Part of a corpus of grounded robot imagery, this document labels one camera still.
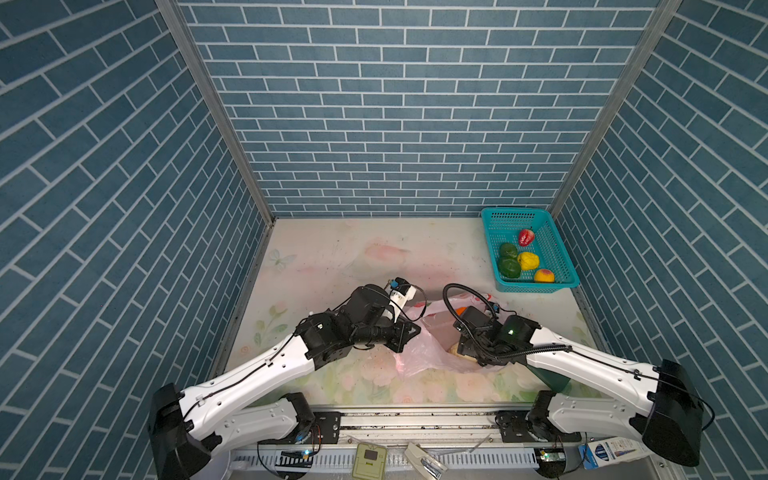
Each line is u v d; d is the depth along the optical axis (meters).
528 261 1.02
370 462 0.68
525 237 1.11
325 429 0.73
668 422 0.39
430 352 0.68
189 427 0.38
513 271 0.99
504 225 1.16
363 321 0.53
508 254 1.05
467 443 0.73
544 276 0.98
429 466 0.68
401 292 0.62
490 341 0.59
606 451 0.70
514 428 0.74
